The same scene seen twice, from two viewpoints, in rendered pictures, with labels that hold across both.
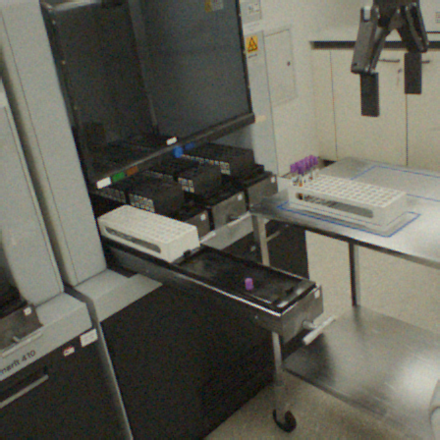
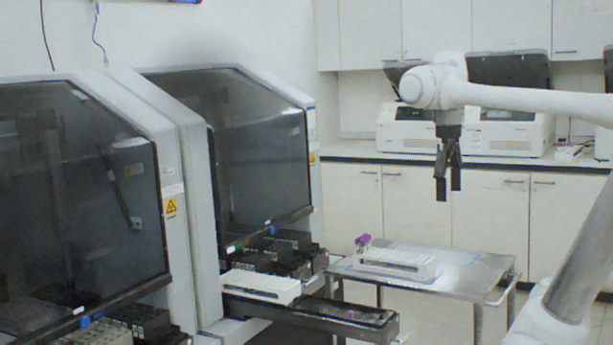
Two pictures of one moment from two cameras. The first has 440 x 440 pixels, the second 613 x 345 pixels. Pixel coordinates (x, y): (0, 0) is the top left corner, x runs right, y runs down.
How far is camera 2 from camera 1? 81 cm
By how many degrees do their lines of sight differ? 21
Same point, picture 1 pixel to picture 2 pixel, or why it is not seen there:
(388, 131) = (368, 227)
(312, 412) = not seen: outside the picture
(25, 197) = (185, 258)
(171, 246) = (287, 292)
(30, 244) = (184, 292)
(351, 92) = (337, 196)
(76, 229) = (210, 284)
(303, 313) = (391, 331)
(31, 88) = (196, 180)
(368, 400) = not seen: outside the picture
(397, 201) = (431, 262)
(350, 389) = not seen: outside the picture
